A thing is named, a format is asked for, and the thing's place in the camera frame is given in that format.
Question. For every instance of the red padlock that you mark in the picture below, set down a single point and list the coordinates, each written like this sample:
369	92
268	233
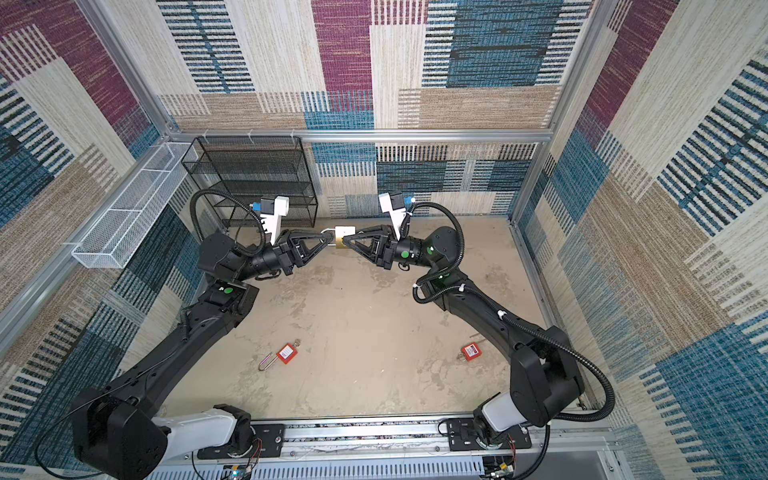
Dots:
284	355
470	351

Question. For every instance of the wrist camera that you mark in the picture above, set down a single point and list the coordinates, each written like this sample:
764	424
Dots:
271	211
396	206

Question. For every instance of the white wire mesh basket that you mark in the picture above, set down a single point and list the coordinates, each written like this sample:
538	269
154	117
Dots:
113	240

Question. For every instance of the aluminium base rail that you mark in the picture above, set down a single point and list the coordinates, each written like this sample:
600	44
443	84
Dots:
410	447

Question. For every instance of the black mounting plate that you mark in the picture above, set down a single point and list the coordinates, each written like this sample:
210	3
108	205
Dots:
257	440
465	434

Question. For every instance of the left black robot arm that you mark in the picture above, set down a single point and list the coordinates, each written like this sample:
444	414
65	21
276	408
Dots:
115	430

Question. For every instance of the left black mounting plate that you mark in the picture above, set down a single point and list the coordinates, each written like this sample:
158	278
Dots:
257	440

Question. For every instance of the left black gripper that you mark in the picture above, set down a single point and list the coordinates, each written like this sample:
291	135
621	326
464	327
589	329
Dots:
289	252

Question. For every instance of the black wire shelf rack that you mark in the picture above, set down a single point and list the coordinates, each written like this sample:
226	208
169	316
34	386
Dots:
246	169

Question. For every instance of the brass padlock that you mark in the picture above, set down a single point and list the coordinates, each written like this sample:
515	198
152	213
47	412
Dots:
334	236

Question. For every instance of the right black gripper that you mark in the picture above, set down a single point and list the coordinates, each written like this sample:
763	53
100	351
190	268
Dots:
384	249

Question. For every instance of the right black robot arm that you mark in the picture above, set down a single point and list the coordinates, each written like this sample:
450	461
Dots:
544	379

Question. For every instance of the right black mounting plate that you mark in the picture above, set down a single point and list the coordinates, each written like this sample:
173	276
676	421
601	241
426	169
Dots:
465	434

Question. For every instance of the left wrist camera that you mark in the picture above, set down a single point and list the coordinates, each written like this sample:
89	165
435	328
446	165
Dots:
271	211

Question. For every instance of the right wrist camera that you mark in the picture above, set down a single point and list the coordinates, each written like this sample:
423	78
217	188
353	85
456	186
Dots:
396	206

